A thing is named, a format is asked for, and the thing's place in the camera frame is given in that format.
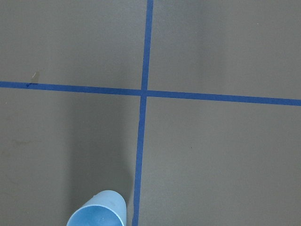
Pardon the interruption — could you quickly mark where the light blue plastic cup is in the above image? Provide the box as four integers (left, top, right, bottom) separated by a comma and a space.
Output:
67, 190, 127, 226

